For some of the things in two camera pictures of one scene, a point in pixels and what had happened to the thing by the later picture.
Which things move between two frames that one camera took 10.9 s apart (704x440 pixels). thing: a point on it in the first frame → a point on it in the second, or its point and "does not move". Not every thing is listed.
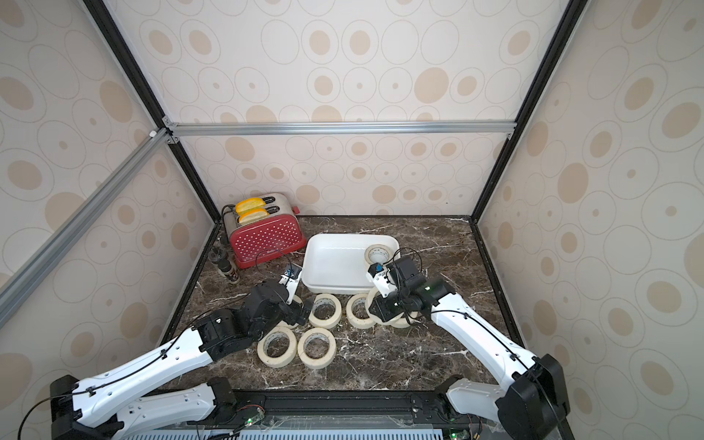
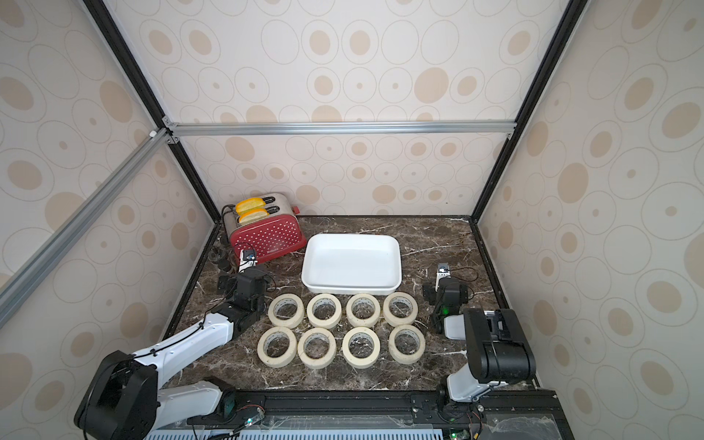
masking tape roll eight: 316,347 does not move
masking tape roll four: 400,322 does not move
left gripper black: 297,314 → 226,284
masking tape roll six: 357,312 does not move
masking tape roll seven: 377,246 → 406,344
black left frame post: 147,93 does not move
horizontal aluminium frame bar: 178,128 does not move
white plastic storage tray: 339,262 does not move
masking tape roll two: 400,320 → 360,346
